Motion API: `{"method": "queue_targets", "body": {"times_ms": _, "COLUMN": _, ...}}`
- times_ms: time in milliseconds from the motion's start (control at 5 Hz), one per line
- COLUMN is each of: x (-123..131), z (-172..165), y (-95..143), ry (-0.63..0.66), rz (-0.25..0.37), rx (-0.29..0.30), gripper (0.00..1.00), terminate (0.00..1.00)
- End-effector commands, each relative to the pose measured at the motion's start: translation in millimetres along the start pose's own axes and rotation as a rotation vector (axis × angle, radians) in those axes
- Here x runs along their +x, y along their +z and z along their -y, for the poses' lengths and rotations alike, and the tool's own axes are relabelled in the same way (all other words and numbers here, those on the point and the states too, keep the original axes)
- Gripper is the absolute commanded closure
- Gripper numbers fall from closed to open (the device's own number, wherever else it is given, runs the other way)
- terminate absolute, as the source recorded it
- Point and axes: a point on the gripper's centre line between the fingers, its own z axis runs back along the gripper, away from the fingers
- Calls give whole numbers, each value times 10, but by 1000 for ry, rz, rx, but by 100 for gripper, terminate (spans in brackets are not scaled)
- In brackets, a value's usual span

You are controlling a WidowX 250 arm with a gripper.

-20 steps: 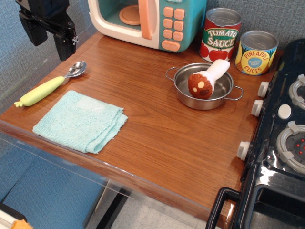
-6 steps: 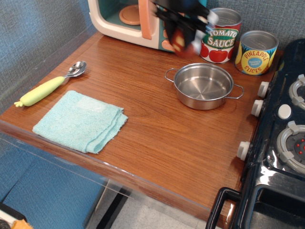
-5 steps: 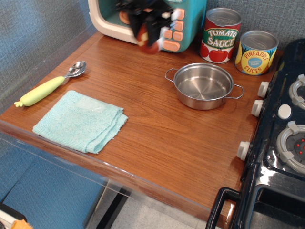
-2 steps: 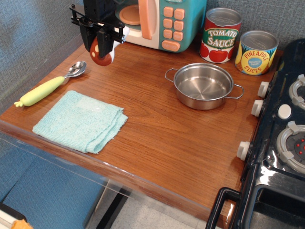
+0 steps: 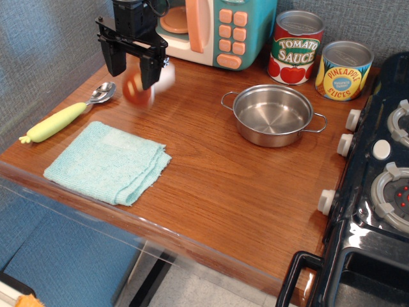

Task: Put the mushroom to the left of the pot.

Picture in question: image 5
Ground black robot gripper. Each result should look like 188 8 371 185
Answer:
95 1 169 90

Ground brown white plush mushroom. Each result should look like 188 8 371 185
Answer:
122 61 176 109

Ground folded light blue cloth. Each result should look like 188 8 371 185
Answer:
43 122 171 206

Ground teal toy microwave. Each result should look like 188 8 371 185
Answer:
157 0 277 71

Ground small stainless steel pot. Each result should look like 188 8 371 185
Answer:
220 84 328 148

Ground tomato sauce can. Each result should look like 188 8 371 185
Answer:
268 10 325 85

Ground pineapple slices can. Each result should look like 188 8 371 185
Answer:
315 40 374 102

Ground white stove knob middle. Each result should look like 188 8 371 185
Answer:
337 134 353 157

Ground white stove knob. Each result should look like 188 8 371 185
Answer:
318 189 336 216
337 134 353 157
345 109 361 132

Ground white stove knob upper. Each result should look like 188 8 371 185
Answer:
345 109 361 132

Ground white stove knob lower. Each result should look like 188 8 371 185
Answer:
318 189 336 216

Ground orange plush toy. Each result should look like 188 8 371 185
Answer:
14 294 45 307

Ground black toy stove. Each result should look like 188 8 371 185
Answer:
276 52 408 306

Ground spoon with green carrot handle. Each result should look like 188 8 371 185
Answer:
19 82 116 144

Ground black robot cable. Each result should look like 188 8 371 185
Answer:
145 0 171 19

